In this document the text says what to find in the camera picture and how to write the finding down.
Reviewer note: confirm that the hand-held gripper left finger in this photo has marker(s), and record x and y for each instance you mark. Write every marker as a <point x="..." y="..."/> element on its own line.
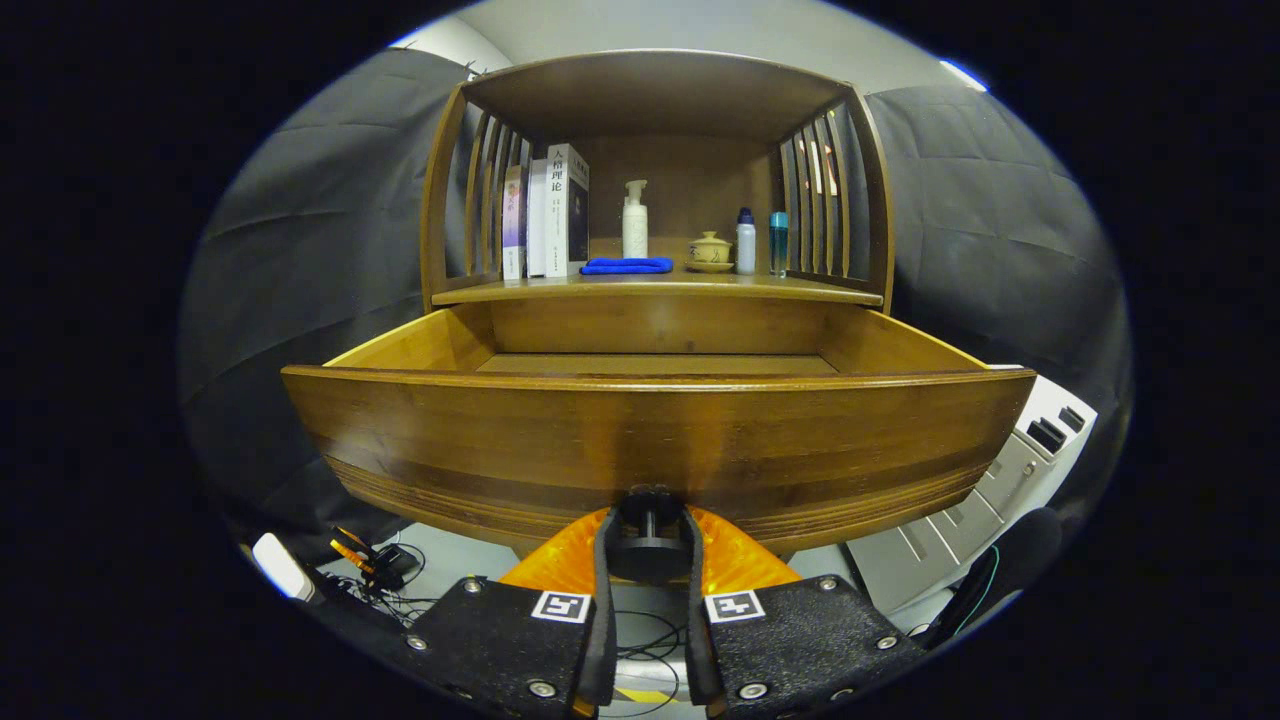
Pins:
<point x="510" y="640"/>

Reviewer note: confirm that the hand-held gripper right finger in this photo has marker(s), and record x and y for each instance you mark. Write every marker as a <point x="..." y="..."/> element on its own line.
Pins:
<point x="800" y="640"/>

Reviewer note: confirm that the black drawer knob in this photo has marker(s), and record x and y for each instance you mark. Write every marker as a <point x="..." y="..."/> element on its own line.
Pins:
<point x="650" y="555"/>

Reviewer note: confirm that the wooden drawer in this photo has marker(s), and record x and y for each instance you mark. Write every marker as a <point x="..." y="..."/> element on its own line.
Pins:
<point x="650" y="440"/>

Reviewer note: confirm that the white drawer unit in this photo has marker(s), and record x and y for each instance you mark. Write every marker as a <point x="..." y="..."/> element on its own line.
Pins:
<point x="960" y="520"/>

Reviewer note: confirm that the wooden countertop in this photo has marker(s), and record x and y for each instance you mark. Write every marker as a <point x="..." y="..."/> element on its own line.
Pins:
<point x="660" y="287"/>

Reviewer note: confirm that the brown wooden cabinet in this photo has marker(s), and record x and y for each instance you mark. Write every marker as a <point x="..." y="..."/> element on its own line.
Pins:
<point x="690" y="180"/>

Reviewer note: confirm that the orange black tool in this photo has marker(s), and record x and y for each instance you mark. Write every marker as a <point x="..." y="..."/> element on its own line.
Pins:
<point x="375" y="562"/>

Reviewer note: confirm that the white plastic block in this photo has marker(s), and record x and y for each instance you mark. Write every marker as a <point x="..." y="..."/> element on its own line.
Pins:
<point x="283" y="567"/>

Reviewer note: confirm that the blue folded cloth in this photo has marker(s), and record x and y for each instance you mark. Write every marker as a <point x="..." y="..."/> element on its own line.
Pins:
<point x="625" y="266"/>

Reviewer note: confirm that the teal clear bottle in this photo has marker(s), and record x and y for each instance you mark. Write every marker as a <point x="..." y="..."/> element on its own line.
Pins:
<point x="778" y="245"/>

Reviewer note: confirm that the beige lidded teacup with saucer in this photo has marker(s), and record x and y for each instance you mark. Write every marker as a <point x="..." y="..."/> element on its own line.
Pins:
<point x="710" y="252"/>

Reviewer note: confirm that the white bottle blue cap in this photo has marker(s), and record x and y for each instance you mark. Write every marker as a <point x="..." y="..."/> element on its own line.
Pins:
<point x="746" y="245"/>

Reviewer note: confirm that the purple book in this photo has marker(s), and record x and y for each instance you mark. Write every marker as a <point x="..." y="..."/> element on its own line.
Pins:
<point x="514" y="225"/>

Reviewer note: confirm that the thin white book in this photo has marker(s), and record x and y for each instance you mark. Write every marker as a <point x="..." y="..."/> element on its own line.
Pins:
<point x="537" y="220"/>

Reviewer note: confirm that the thick white book dark cover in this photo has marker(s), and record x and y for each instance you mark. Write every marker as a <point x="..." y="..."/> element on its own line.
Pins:
<point x="565" y="215"/>

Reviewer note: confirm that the white pump bottle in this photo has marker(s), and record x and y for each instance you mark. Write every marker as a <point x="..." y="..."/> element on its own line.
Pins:
<point x="635" y="230"/>

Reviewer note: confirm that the long ceiling light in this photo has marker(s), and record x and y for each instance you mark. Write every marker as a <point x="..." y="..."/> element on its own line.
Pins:
<point x="962" y="75"/>

